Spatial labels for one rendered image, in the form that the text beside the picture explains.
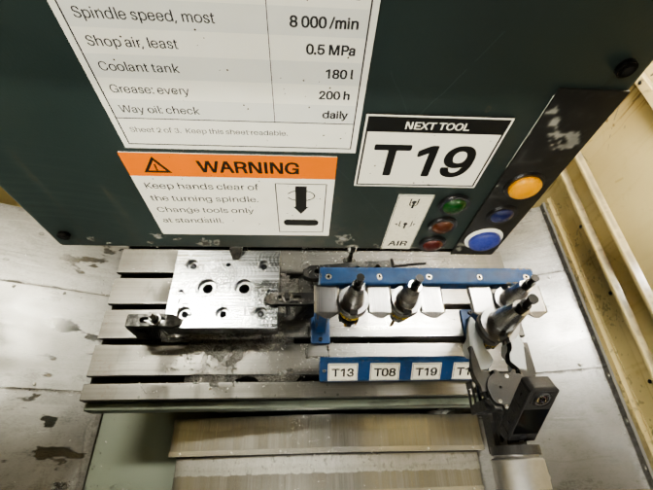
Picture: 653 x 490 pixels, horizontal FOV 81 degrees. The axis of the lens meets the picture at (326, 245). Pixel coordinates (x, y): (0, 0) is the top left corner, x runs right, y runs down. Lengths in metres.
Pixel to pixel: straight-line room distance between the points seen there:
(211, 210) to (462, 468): 1.12
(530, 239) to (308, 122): 1.36
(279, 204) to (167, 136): 0.10
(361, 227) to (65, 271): 1.35
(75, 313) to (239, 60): 1.37
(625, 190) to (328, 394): 0.98
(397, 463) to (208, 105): 1.11
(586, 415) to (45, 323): 1.66
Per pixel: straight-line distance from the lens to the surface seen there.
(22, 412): 1.48
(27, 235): 1.68
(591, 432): 1.39
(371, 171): 0.30
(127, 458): 1.42
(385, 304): 0.81
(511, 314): 0.65
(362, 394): 1.07
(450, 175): 0.31
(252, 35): 0.23
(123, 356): 1.18
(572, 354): 1.42
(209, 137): 0.28
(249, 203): 0.33
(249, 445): 1.21
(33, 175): 0.36
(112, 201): 0.36
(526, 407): 0.65
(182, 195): 0.33
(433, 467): 1.28
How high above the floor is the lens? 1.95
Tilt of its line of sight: 58 degrees down
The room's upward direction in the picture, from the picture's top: 6 degrees clockwise
